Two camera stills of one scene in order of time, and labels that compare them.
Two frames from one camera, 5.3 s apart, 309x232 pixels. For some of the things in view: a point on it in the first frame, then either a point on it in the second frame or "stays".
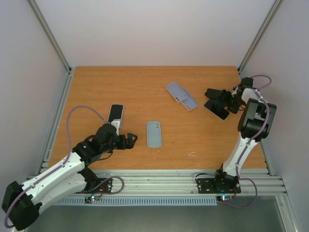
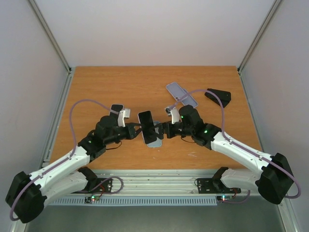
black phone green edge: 116,112 stays
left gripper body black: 122,145 to 125,136
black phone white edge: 218,110 to 147,123
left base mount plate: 105,187 stays
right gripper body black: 225,97 to 165,130
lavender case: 177,92 stays
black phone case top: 214,94 stays
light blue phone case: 154,134 stays
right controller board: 223,198 stays
